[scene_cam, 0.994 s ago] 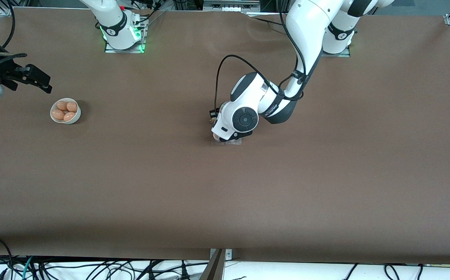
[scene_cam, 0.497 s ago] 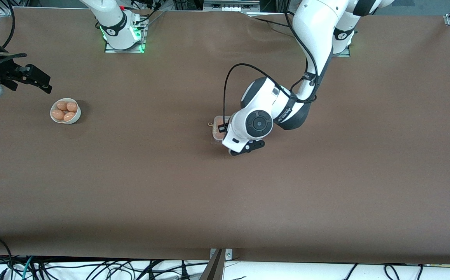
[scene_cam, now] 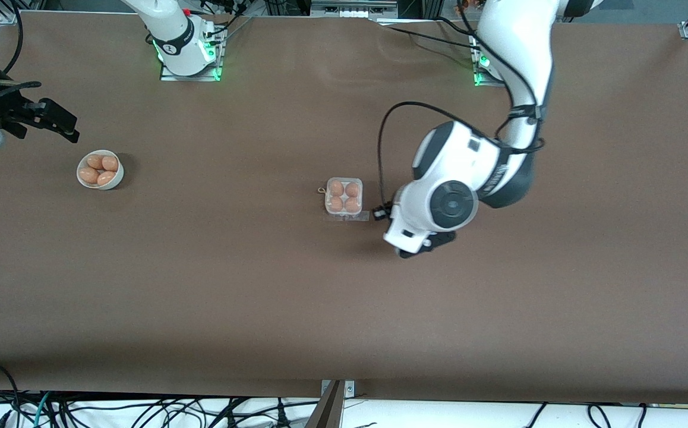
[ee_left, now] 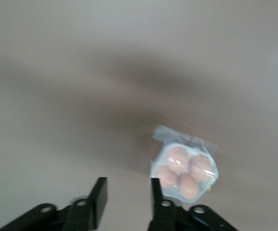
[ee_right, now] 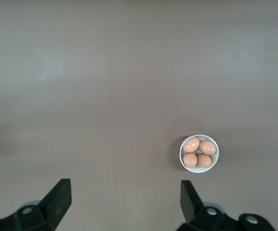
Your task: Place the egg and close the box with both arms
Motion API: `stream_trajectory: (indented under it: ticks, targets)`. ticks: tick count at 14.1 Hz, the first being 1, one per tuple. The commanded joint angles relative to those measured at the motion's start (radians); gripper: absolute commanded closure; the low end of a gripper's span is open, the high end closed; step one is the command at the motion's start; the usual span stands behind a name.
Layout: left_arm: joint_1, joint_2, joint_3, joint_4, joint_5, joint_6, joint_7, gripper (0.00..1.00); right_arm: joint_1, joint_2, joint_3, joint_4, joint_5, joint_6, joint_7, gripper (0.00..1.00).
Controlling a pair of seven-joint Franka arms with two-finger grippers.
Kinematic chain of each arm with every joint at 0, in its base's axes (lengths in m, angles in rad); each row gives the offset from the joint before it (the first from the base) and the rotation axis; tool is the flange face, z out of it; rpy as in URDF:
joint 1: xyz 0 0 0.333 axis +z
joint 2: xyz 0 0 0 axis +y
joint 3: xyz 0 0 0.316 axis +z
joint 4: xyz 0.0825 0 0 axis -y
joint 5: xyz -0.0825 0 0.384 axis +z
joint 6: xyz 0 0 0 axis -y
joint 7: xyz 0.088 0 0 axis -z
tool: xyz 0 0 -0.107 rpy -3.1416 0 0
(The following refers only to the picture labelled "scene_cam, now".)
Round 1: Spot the clear plastic egg box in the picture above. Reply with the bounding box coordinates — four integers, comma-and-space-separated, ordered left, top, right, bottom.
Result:
324, 177, 364, 216

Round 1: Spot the clear plastic egg carton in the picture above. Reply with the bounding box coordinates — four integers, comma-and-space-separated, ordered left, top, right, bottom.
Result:
323, 209, 371, 223

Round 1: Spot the grey control box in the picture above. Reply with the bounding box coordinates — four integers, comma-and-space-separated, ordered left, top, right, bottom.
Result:
310, 0, 399, 18

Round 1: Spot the white bowl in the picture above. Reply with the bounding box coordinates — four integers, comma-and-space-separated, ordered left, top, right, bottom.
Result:
76, 149, 125, 191

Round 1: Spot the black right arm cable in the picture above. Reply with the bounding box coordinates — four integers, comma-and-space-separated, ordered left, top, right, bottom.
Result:
0, 0, 42, 90

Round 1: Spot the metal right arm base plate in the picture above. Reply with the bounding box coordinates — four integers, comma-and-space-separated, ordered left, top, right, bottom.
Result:
160, 27, 224, 82

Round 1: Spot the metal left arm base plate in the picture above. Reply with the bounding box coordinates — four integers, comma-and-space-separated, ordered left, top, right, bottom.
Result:
474, 33, 508, 88

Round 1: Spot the black table cable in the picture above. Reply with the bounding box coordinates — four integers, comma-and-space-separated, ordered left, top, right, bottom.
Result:
377, 24, 481, 51
436, 16, 481, 37

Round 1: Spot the black base cable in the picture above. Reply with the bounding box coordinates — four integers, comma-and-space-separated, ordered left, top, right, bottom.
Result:
198, 0, 255, 39

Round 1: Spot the teal floor cable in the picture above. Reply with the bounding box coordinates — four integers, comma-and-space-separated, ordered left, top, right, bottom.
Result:
34, 391, 53, 428

